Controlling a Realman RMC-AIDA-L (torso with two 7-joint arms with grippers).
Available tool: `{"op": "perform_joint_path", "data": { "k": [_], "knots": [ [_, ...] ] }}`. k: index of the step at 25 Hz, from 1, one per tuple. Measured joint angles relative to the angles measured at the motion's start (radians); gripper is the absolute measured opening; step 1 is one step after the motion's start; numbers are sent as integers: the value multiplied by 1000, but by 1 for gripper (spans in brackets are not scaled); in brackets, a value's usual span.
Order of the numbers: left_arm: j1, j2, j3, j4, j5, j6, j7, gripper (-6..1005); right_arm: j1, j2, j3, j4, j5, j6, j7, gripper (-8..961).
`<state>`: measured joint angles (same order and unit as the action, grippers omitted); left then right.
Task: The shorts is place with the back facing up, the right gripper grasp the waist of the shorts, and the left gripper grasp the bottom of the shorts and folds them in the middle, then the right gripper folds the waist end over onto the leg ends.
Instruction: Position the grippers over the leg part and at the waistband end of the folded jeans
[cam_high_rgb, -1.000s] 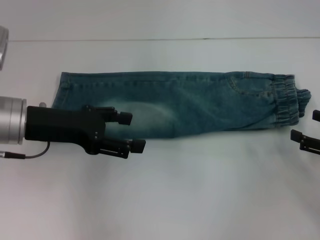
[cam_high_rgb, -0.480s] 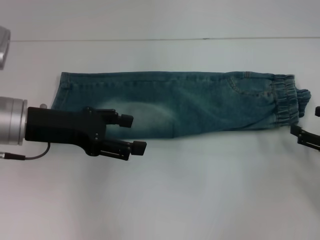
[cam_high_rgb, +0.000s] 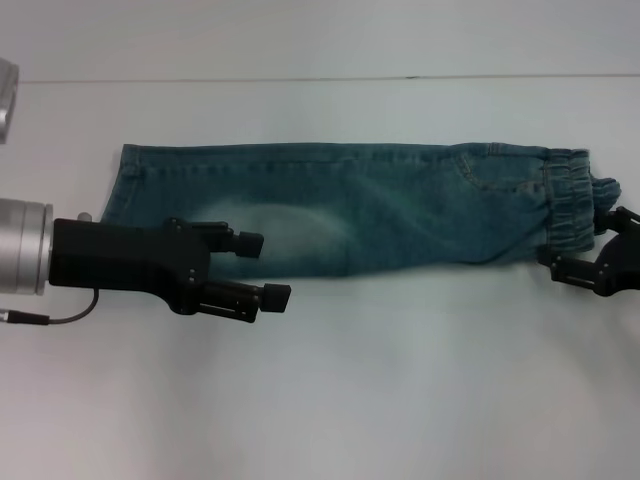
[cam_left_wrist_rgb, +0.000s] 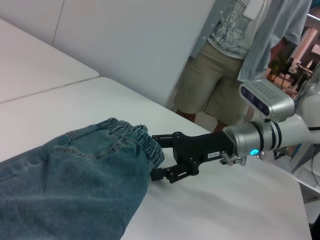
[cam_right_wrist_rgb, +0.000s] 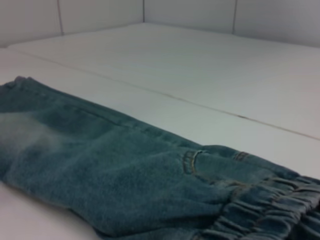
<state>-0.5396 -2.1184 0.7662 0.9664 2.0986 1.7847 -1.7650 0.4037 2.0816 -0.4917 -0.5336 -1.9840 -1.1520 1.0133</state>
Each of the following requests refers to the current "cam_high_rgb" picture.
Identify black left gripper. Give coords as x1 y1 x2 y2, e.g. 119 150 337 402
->
49 218 292 325

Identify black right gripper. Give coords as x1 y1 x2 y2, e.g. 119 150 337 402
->
537 205 640 299

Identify blue denim shorts with print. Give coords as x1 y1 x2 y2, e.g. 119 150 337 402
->
99 142 624 281

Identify thin black cable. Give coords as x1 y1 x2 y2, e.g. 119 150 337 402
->
0 287 101 327

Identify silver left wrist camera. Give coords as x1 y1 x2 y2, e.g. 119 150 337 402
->
0 57 21 145

